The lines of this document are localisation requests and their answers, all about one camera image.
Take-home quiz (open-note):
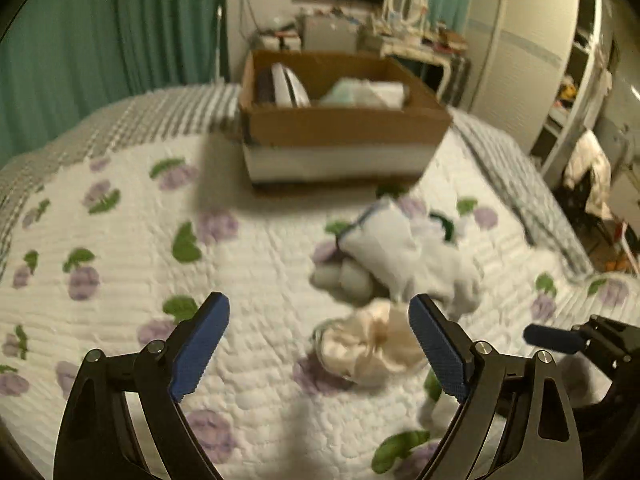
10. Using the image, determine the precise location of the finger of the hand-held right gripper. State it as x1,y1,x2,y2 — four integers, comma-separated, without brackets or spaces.
523,323,587,354

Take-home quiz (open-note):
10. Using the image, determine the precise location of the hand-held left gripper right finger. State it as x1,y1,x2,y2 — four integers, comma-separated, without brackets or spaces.
407,294,584,480

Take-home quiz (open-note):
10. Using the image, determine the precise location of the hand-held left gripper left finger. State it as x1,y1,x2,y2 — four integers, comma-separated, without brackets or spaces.
52,291,232,480

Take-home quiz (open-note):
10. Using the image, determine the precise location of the cream sock bundle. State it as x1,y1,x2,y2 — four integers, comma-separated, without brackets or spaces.
312,299,427,387

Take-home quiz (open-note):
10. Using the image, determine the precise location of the white sock with green trim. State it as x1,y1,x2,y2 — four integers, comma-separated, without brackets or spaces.
400,212,484,317

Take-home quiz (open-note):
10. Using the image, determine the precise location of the white sock with blue stripe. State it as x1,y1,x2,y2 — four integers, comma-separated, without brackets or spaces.
339,204,418,302

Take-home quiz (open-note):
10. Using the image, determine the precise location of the grey sock ball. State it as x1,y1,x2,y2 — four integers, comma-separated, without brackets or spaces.
310,259,377,307

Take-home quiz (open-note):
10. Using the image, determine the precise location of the cardboard box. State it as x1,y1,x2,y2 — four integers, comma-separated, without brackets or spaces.
239,50,454,194

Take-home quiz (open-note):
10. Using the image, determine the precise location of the white floral quilt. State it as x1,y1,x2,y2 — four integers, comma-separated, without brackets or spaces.
0,130,640,480

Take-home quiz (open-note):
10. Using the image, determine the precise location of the dark chair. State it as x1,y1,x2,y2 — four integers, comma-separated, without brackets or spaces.
564,175,608,243

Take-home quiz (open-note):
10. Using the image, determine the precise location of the white jacket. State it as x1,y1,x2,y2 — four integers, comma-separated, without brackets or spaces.
566,130,614,220

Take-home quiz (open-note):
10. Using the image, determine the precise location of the black and white flat pack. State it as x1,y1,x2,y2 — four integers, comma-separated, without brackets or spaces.
257,62,312,109

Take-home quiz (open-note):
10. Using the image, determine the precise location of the white slatted wardrobe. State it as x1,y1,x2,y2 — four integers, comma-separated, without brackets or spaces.
464,0,617,171

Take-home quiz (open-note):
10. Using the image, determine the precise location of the white dressing table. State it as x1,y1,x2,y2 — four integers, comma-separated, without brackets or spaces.
360,24,471,100

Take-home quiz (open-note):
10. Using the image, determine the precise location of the wide green curtain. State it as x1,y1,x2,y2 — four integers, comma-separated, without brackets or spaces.
0,0,231,161

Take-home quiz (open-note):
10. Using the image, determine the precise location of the small grey fridge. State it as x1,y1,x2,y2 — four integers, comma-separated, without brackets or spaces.
302,13,362,54

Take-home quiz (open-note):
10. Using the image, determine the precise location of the white oval mirror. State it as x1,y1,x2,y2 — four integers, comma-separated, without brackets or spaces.
384,0,430,29

